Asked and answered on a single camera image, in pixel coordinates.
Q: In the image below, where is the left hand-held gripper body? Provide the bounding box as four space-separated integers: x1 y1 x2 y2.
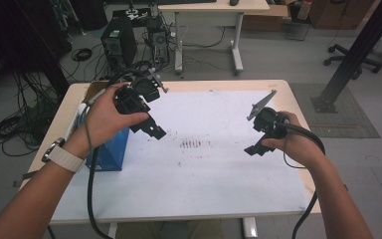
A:
113 67 170 116

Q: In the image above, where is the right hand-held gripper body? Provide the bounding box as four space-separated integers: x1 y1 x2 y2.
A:
246 89 291 139

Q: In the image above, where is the blue cardboard box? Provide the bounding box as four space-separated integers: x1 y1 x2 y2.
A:
64 81 130 172

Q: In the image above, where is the person's right hand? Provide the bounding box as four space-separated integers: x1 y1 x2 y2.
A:
261 111 326 167

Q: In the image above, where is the person's left hand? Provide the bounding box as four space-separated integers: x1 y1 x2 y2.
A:
64 82 150 160

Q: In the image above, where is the small black computer tower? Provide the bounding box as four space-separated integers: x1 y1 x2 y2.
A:
146 27 170 67

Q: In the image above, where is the large black computer tower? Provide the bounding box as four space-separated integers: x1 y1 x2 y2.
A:
99 15 138 73

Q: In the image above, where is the grey floor mat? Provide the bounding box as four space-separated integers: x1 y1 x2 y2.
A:
289 82 381 139

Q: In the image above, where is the white table leg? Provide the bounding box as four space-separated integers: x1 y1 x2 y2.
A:
241 216 259 239

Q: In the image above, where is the white wristwatch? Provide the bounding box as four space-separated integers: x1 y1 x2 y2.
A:
41 136 88 174

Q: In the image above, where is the black keyboard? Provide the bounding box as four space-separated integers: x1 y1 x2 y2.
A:
158 0 218 5

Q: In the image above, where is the brown cardboard box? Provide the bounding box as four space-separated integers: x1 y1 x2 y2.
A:
241 3 290 33

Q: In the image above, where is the black office chair base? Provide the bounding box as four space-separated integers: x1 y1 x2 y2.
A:
323 43 382 81

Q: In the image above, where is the white desk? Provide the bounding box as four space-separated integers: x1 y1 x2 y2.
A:
157 0 271 76

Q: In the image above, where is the wooden cabinet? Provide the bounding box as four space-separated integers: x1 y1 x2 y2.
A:
307 0 376 31

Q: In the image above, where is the thin black cable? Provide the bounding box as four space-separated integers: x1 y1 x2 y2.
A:
282 138 308 169

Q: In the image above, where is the thick black cable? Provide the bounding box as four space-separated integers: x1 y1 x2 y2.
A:
274 120 326 239
86 68 154 239

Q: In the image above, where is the thin grey cable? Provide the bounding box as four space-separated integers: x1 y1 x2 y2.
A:
84 88 109 151

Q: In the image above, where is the coiled black cable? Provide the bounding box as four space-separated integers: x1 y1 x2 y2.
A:
70 47 94 63

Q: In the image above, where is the black metal post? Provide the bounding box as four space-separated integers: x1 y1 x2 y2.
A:
310 0 382 115

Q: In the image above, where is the tangle of black cables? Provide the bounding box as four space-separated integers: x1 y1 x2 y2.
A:
0 70 63 157

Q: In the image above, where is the dark strap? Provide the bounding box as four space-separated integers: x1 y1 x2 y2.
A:
12 169 40 188

